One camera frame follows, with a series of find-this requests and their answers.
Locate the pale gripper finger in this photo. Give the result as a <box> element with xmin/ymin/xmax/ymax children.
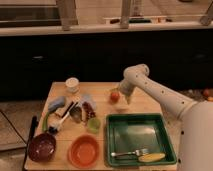
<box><xmin>125</xmin><ymin>95</ymin><xmax>132</xmax><ymax>104</ymax></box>
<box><xmin>110</xmin><ymin>88</ymin><xmax>119</xmax><ymax>92</ymax></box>

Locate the red apple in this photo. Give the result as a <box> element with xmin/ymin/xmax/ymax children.
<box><xmin>110</xmin><ymin>92</ymin><xmax>120</xmax><ymax>103</ymax></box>

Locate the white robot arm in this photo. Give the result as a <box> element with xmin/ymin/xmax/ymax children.
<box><xmin>118</xmin><ymin>64</ymin><xmax>213</xmax><ymax>171</ymax></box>

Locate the green plastic tray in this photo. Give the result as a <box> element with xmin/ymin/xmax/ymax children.
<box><xmin>105</xmin><ymin>113</ymin><xmax>177</xmax><ymax>167</ymax></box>

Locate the pale blue cloth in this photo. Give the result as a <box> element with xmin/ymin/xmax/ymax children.
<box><xmin>80</xmin><ymin>94</ymin><xmax>96</xmax><ymax>109</ymax></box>

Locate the dark red grapes toy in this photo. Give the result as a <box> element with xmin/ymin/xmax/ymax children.
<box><xmin>82</xmin><ymin>102</ymin><xmax>96</xmax><ymax>120</ymax></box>

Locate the small green cup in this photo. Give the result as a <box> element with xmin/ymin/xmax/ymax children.
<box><xmin>87</xmin><ymin>117</ymin><xmax>101</xmax><ymax>134</ymax></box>

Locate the white cup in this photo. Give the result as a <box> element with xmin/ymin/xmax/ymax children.
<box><xmin>65</xmin><ymin>77</ymin><xmax>79</xmax><ymax>93</ymax></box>

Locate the metal measuring cup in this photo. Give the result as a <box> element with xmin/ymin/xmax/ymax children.
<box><xmin>70</xmin><ymin>107</ymin><xmax>82</xmax><ymax>123</ymax></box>

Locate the silver fork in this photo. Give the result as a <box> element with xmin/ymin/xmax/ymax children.
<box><xmin>111</xmin><ymin>148</ymin><xmax>149</xmax><ymax>157</ymax></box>

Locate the orange plastic bowl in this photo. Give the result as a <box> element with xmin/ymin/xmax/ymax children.
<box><xmin>67</xmin><ymin>135</ymin><xmax>100</xmax><ymax>169</ymax></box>

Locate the green vegetable toy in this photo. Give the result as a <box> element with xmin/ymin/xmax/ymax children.
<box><xmin>42</xmin><ymin>112</ymin><xmax>51</xmax><ymax>132</ymax></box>

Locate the dark purple bowl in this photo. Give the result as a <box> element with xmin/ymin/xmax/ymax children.
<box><xmin>28</xmin><ymin>133</ymin><xmax>56</xmax><ymax>162</ymax></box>

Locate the black strap at table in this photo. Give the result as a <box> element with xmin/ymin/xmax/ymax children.
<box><xmin>21</xmin><ymin>115</ymin><xmax>39</xmax><ymax>171</ymax></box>

